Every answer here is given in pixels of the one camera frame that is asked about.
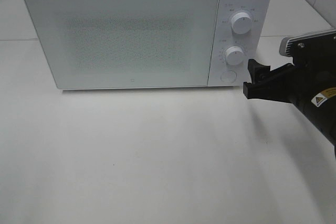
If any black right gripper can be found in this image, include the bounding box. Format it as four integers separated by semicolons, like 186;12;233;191
243;40;336;135

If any round door release button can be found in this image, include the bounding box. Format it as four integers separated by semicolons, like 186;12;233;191
221;70;237;83

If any white dial knob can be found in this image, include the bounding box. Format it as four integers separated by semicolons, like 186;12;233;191
230;10;253;35
224;46;244;66

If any white microwave door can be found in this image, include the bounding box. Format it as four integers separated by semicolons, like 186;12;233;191
24;0;218;90

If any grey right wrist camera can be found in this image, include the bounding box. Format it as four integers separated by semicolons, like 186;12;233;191
279;29;335;57

